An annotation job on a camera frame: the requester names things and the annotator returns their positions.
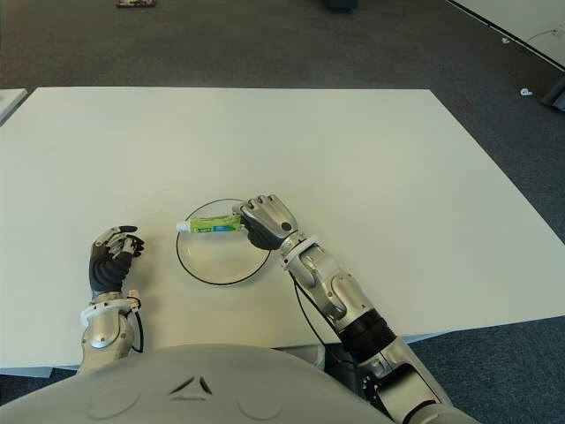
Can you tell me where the grey robot torso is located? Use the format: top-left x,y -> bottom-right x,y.
0,343 -> 389,424

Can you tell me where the white plate with black rim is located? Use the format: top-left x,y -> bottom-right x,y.
175,197 -> 273,286

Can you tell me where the dark blue grey object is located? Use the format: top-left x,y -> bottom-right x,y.
541,74 -> 565,110

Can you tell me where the white side table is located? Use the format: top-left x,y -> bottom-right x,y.
0,89 -> 27,127

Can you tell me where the white board with black edge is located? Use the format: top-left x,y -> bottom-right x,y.
445,0 -> 565,70

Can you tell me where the thin wire on white board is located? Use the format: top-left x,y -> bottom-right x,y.
524,26 -> 558,43

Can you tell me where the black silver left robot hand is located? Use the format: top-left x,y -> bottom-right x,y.
87,224 -> 146,296

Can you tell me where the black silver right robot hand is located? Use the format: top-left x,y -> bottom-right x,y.
231,193 -> 298,252

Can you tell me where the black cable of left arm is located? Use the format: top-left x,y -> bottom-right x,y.
130,304 -> 146,353

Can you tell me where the dark object on floor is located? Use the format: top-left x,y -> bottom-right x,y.
318,0 -> 359,12

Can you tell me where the green white toothpaste tube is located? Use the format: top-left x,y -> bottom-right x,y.
175,214 -> 246,234

